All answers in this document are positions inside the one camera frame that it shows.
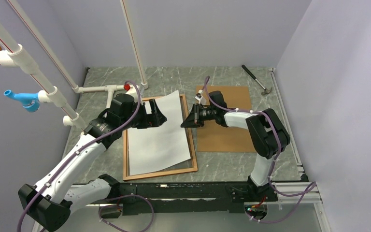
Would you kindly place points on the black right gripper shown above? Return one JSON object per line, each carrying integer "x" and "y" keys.
{"x": 193, "y": 120}

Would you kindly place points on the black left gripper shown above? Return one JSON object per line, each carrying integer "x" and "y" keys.
{"x": 154, "y": 120}

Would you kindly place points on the landscape photo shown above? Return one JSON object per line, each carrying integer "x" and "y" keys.
{"x": 154, "y": 149}

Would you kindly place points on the wooden picture frame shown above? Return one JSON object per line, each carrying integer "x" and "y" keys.
{"x": 183, "y": 167}

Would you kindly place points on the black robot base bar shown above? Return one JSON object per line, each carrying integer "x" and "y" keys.
{"x": 186, "y": 197}

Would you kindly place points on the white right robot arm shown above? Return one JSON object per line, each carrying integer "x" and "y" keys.
{"x": 268, "y": 134}

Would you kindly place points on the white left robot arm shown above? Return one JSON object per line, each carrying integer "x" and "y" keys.
{"x": 52, "y": 200}

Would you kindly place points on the blue faucet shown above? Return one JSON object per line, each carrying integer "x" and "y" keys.
{"x": 30, "y": 101}

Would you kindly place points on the white pvc pipe stand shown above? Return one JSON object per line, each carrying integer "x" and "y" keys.
{"x": 14, "y": 54}

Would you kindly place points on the black handled hammer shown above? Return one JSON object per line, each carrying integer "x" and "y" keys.
{"x": 266, "y": 91}

